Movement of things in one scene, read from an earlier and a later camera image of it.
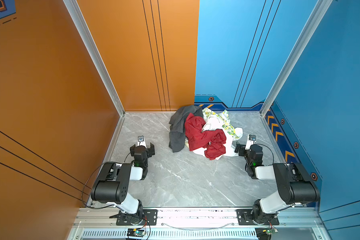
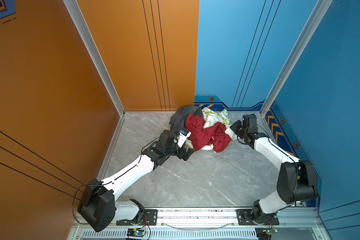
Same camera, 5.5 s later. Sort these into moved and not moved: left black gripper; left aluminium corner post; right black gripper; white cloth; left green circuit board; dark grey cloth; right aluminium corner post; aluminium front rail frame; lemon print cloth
Moved: white cloth; right black gripper; left black gripper
Not moved: left green circuit board; lemon print cloth; dark grey cloth; right aluminium corner post; aluminium front rail frame; left aluminium corner post
